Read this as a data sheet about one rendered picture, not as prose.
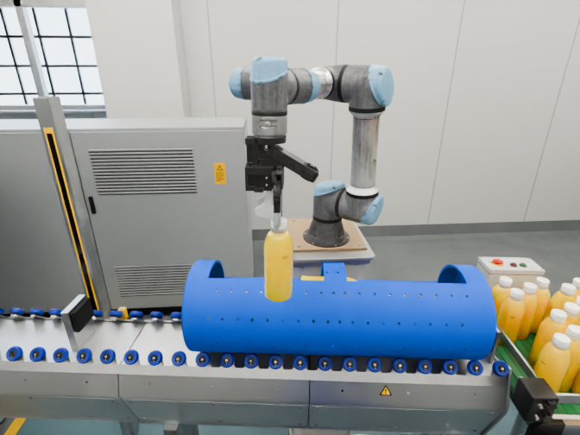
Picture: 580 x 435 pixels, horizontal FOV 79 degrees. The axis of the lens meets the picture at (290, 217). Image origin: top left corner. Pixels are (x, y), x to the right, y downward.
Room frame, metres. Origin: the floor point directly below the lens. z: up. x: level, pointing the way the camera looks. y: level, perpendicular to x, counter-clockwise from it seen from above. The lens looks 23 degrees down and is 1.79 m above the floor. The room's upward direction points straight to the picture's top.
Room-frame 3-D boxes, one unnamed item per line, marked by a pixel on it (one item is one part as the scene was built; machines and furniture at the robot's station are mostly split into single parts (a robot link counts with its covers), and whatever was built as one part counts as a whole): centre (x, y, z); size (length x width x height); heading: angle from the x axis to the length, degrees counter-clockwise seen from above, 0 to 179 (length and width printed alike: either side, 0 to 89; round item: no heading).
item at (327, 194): (1.29, -0.15, 1.33); 0.13 x 0.12 x 0.14; 55
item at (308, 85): (0.86, 0.00, 1.75); 0.11 x 0.11 x 0.08; 55
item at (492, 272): (1.18, -0.85, 1.05); 0.20 x 0.10 x 0.10; 88
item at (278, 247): (0.76, 0.03, 1.35); 0.07 x 0.07 x 0.19
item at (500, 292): (1.06, -0.76, 1.00); 0.07 x 0.07 x 0.19
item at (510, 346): (0.90, -0.71, 0.96); 0.40 x 0.01 x 0.03; 178
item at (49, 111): (1.29, 0.85, 0.85); 0.06 x 0.06 x 1.70; 88
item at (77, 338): (0.96, 0.70, 1.00); 0.10 x 0.04 x 0.15; 178
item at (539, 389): (0.70, -0.67, 0.95); 0.10 x 0.07 x 0.10; 178
